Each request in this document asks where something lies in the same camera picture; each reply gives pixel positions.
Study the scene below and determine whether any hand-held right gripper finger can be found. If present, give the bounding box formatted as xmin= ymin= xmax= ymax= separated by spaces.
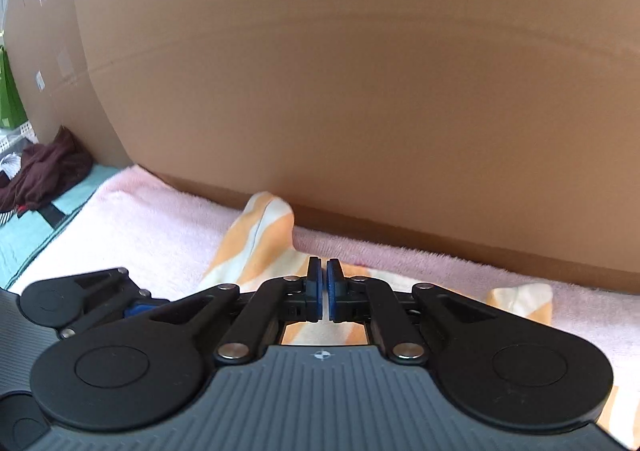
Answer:
xmin=150 ymin=256 xmax=324 ymax=366
xmin=327 ymin=257 xmax=501 ymax=366

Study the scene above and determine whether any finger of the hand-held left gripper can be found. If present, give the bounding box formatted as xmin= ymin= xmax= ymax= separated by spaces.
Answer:
xmin=59 ymin=267 xmax=172 ymax=339

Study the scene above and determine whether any orange white striped shirt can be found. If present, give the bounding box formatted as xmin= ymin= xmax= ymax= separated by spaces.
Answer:
xmin=200 ymin=191 xmax=640 ymax=447

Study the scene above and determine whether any pink towel blanket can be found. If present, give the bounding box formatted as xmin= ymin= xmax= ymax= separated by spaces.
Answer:
xmin=10 ymin=165 xmax=640 ymax=432

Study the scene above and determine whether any teal bed sheet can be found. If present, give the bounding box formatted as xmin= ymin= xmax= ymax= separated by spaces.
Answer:
xmin=0 ymin=164 xmax=121 ymax=290

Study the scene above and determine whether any dark brown cloth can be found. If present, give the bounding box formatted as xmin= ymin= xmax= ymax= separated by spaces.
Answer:
xmin=0 ymin=126 xmax=95 ymax=218

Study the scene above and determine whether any black white striped cloth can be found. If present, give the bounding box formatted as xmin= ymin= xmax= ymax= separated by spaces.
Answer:
xmin=0 ymin=124 xmax=39 ymax=227

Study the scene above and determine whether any large cardboard box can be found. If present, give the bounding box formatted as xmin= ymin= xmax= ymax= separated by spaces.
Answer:
xmin=65 ymin=0 xmax=640 ymax=293

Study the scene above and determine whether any green carton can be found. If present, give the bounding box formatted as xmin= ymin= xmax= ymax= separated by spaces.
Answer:
xmin=0 ymin=45 xmax=29 ymax=130

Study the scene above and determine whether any cardboard box with small label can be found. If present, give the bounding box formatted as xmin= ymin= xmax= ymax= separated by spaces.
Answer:
xmin=2 ymin=0 xmax=134 ymax=173

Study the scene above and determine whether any black strap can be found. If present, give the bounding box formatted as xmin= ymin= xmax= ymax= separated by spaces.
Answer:
xmin=39 ymin=201 xmax=69 ymax=228

